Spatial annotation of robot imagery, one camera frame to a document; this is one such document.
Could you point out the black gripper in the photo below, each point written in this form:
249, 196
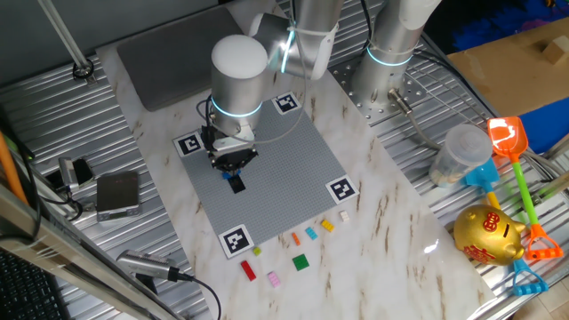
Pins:
233, 159

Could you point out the blue Lego brick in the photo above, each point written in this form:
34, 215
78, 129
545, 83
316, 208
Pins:
226, 176

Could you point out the black Lego plate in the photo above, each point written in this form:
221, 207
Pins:
237, 185

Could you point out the red Lego brick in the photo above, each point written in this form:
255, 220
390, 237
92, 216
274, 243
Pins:
248, 270

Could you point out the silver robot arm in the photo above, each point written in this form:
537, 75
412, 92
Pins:
238, 84

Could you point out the grey Lego baseplate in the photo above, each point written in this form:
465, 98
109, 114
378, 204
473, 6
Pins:
284, 178

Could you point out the lime Lego brick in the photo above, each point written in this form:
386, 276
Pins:
257, 251

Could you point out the orange narrow Lego brick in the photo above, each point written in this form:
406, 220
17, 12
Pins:
296, 239

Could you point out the cyan Lego brick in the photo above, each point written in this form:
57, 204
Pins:
311, 233

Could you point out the yellow Lego brick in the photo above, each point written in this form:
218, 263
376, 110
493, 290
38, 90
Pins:
327, 225

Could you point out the green square Lego plate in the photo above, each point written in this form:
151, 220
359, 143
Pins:
300, 262

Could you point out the pink Lego brick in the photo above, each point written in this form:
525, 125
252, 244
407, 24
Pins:
274, 279

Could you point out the white Lego brick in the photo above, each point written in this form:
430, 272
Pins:
344, 216

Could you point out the black white fiducial marker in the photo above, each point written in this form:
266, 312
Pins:
236, 241
286, 103
342, 189
187, 145

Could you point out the silver digital scale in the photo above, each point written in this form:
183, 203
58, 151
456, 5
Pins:
117, 193

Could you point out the grey fabric pad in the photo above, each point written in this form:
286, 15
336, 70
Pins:
164, 66

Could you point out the metal pole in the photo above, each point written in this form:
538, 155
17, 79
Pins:
66, 40

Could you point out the orange pole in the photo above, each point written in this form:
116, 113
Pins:
11, 169

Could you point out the clear plastic cup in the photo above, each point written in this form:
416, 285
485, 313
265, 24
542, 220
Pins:
460, 153

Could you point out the black keyboard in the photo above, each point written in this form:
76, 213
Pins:
26, 289

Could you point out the gold piggy bank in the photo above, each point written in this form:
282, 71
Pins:
486, 235

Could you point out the brown cardboard sheet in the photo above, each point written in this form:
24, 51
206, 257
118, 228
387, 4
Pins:
502, 80

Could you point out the blue fuzzy cloth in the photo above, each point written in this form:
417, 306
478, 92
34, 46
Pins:
489, 31

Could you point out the light wooden block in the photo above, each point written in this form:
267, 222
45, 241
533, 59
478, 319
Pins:
556, 51

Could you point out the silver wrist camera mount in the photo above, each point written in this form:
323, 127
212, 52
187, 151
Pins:
233, 141

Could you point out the silver camera on clamp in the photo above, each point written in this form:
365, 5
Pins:
67, 173

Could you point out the aluminium frame bar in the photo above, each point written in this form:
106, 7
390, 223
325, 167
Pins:
66, 249

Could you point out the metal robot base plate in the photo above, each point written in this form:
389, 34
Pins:
413, 93

